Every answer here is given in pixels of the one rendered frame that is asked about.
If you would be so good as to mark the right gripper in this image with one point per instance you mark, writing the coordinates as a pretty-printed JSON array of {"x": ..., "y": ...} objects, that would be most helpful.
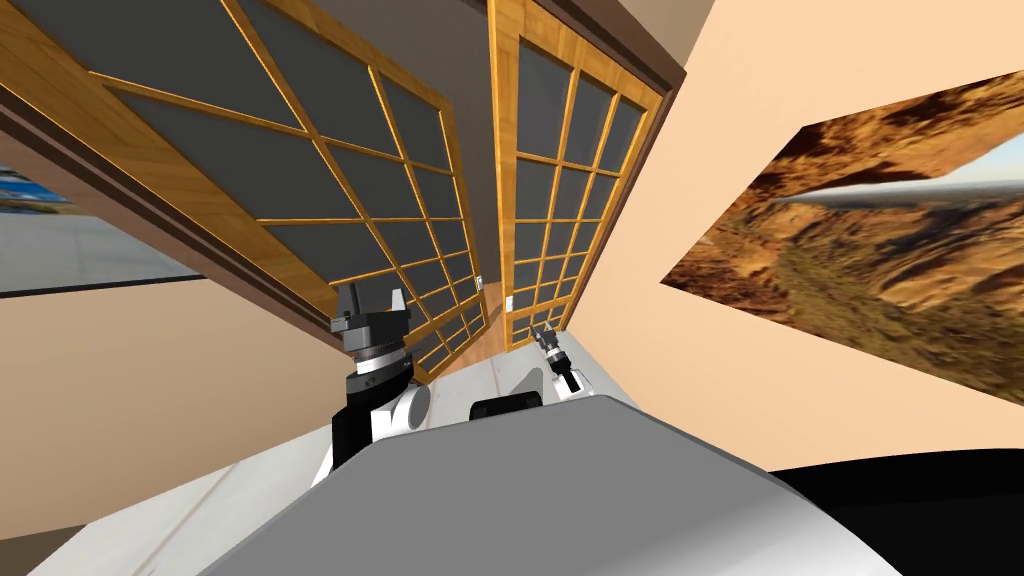
[{"x": 550, "y": 342}]

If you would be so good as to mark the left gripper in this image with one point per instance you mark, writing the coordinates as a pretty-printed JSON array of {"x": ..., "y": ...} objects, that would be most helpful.
[{"x": 374, "y": 328}]

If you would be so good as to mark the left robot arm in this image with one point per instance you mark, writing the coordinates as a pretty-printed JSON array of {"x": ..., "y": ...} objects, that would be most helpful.
[{"x": 370, "y": 404}]

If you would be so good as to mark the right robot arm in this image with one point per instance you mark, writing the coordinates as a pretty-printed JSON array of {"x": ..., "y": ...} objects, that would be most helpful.
[{"x": 920, "y": 512}]

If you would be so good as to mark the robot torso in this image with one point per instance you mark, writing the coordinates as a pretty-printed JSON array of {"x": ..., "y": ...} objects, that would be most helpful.
[{"x": 552, "y": 496}]

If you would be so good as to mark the wooden lattice door leaf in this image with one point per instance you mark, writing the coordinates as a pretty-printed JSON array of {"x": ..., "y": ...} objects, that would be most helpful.
[
  {"x": 544, "y": 184},
  {"x": 240, "y": 144}
]

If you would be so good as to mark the blue grey wall picture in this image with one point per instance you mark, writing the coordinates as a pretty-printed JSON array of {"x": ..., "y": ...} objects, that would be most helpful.
[{"x": 72, "y": 248}]

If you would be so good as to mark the desert landscape wall picture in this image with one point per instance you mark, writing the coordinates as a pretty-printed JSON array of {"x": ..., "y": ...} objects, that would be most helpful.
[{"x": 880, "y": 256}]

